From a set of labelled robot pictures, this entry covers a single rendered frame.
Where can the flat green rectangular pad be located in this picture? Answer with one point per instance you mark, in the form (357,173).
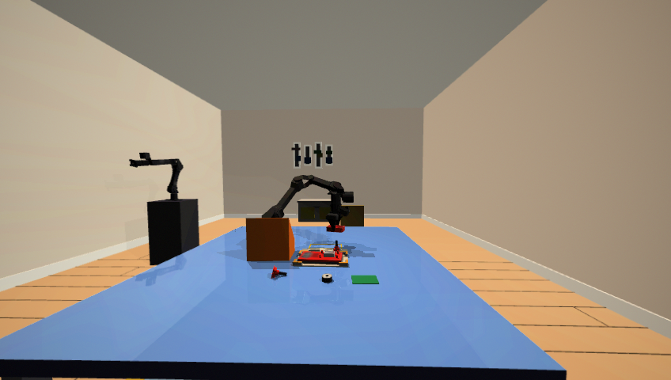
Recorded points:
(364,279)

